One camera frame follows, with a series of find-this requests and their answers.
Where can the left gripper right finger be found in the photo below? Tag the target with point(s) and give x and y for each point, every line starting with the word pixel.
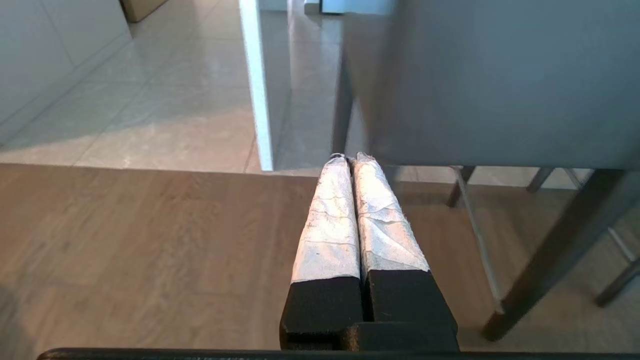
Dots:
pixel 387 235

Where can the brown cardboard box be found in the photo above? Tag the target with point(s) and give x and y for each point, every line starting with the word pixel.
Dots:
pixel 140 8

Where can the grey upholstered bar stool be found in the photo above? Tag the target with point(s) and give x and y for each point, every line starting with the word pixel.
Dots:
pixel 500 90

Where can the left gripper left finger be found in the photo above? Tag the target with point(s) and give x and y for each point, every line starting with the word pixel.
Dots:
pixel 327 240

